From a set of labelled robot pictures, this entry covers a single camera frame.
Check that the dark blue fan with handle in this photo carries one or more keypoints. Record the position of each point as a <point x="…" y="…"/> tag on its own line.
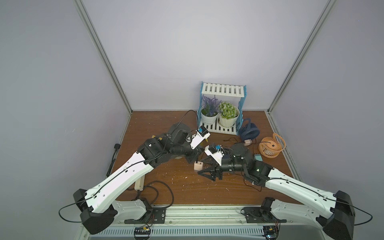
<point x="250" y="131"/>

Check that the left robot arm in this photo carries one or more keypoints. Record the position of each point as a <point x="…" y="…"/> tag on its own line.
<point x="99" y="206"/>

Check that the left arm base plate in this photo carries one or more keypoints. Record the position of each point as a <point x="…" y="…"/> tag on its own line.
<point x="153" y="216"/>

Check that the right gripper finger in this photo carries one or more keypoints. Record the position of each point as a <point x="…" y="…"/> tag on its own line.
<point x="213" y="170"/>
<point x="213" y="177"/>

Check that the beige power strip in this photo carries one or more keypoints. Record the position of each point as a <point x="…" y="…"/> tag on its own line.
<point x="139" y="184"/>

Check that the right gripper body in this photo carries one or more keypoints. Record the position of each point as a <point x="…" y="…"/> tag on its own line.
<point x="217" y="169"/>

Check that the lavender plant white pot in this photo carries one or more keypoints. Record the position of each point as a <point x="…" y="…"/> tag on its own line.
<point x="210" y="110"/>

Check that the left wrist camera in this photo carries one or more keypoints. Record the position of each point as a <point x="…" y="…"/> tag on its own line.
<point x="201" y="135"/>

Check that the orange desk fan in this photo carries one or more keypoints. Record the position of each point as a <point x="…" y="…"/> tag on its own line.
<point x="271" y="147"/>

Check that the teal plug adapter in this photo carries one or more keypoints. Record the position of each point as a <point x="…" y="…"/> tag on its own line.
<point x="258" y="157"/>

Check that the green plant white pot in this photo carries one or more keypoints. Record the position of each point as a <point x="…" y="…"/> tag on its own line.
<point x="228" y="114"/>

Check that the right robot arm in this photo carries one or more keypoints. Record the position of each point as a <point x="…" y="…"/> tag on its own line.
<point x="333" y="213"/>

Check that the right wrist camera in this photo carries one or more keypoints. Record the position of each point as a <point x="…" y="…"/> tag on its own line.
<point x="216" y="152"/>

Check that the blue white plant shelf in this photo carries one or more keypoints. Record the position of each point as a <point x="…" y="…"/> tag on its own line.
<point x="233" y="94"/>

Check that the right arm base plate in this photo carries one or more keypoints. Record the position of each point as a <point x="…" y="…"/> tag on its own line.
<point x="260" y="216"/>

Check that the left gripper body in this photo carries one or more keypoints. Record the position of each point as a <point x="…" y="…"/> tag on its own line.
<point x="193" y="150"/>

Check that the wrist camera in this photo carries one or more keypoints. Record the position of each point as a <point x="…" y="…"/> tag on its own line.
<point x="201" y="135"/>
<point x="216" y="152"/>

